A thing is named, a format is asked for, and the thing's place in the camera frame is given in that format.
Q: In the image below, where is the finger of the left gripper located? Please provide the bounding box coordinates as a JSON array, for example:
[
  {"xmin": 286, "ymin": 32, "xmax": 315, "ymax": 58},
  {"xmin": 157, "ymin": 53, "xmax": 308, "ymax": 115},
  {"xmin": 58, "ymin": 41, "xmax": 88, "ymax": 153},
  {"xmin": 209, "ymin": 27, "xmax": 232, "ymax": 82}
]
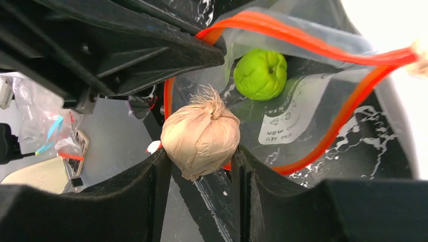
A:
[{"xmin": 1, "ymin": 1, "xmax": 226, "ymax": 110}]

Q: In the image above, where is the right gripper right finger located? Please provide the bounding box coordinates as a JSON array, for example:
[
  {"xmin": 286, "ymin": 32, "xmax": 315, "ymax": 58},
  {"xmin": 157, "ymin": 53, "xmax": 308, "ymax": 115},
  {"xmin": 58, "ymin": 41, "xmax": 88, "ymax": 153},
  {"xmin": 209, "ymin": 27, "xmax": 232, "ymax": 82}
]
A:
[{"xmin": 231, "ymin": 146, "xmax": 427, "ymax": 241}]

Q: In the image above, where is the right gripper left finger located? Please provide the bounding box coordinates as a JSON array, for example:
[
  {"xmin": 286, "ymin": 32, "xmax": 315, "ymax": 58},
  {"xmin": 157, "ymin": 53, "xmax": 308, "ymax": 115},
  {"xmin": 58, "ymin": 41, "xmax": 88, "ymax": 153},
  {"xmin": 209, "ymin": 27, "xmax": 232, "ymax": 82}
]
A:
[{"xmin": 1, "ymin": 149, "xmax": 172, "ymax": 241}]

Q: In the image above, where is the garlic bulb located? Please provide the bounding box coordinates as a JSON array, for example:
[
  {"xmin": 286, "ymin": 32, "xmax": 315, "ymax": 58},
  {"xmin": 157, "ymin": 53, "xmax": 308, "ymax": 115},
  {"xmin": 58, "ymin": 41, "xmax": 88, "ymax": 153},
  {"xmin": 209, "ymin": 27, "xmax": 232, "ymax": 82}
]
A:
[{"xmin": 160, "ymin": 86, "xmax": 240, "ymax": 182}]

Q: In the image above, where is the green wrinkled fruit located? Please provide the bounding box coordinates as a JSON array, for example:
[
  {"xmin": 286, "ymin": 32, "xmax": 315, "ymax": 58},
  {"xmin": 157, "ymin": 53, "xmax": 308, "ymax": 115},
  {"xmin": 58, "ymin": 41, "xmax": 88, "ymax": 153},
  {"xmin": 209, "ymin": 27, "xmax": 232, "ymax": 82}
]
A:
[{"xmin": 233, "ymin": 49, "xmax": 288, "ymax": 101}]

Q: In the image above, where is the clear orange-zip bag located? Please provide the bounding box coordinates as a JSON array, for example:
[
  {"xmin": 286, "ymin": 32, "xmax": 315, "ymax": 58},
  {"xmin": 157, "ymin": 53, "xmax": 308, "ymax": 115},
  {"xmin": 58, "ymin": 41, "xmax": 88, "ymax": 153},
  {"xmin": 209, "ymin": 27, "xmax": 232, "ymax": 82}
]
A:
[{"xmin": 164, "ymin": 7, "xmax": 422, "ymax": 188}]

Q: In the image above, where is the clutter outside workspace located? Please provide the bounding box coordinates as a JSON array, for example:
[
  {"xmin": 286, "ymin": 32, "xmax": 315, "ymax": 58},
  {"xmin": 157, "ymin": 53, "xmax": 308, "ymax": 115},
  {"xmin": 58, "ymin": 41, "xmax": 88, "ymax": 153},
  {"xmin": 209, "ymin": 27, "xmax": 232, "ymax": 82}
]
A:
[{"xmin": 1, "ymin": 72, "xmax": 89, "ymax": 194}]

